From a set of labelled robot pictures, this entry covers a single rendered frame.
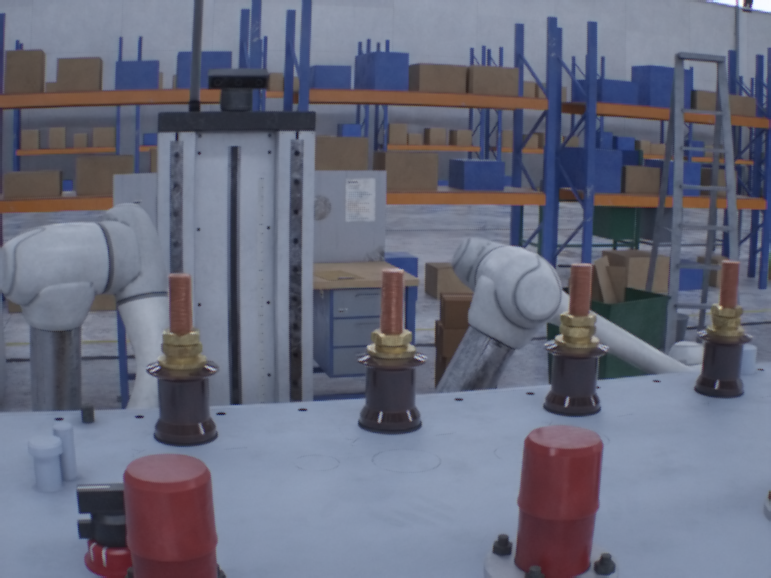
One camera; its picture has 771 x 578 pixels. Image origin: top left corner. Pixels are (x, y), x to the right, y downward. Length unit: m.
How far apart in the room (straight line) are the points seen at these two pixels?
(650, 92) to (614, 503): 9.61
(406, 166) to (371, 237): 3.26
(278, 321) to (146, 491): 1.37
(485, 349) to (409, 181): 7.63
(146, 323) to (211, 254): 0.40
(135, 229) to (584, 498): 1.11
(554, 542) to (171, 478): 0.32
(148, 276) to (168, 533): 1.03
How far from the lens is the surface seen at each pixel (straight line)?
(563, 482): 0.76
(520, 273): 1.68
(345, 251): 6.08
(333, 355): 5.48
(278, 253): 1.99
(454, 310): 5.96
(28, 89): 8.83
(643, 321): 5.53
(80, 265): 1.60
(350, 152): 9.15
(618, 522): 0.95
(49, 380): 1.69
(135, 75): 8.77
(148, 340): 1.66
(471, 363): 1.74
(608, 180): 10.26
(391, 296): 1.16
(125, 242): 1.65
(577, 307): 1.27
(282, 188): 1.97
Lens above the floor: 1.75
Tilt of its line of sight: 10 degrees down
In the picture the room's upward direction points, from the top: 1 degrees clockwise
